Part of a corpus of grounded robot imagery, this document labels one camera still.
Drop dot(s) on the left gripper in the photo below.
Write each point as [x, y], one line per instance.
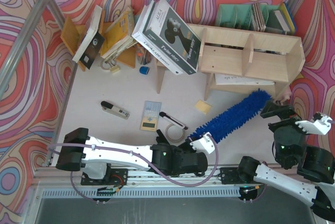
[181, 147]

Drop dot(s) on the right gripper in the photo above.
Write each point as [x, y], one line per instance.
[283, 123]

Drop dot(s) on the blue microfibre duster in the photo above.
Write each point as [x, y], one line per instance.
[234, 117]

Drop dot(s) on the roll of beige tape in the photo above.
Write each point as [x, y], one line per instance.
[174, 134]

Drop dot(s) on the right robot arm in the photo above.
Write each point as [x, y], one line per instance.
[313, 163]

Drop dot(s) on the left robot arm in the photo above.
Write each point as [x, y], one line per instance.
[81, 152]

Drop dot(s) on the light wooden bookshelf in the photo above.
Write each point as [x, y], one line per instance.
[252, 54]

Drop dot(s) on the black plastic clip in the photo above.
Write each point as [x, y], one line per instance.
[161, 139]

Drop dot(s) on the blue yellow calculator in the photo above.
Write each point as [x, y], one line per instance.
[150, 116]

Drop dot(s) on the white papers on shelf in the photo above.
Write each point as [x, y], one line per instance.
[222, 79]

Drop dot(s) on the brown notebooks in organiser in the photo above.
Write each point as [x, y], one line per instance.
[258, 22]

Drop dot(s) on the blue grey book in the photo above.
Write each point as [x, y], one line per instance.
[285, 18]

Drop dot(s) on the small blue box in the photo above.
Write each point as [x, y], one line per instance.
[144, 70]

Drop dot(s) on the teal desk organiser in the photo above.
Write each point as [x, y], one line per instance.
[239, 16]

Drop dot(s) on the pencils bundle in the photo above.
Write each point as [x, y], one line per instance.
[143, 55]

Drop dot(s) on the white Chokladfabriken book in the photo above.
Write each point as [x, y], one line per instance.
[139, 36]

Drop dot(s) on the brass padlock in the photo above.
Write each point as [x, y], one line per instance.
[110, 66]

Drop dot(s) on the yellow worn books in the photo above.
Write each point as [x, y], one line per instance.
[118, 36]

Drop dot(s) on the white book black cover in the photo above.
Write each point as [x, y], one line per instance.
[90, 40]

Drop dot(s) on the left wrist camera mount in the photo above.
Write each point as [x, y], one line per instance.
[205, 144]

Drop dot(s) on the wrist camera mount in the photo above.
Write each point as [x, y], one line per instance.
[205, 144]
[319, 125]

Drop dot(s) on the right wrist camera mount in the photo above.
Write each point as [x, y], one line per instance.
[319, 125]

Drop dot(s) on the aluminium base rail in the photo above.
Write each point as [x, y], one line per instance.
[137, 177]

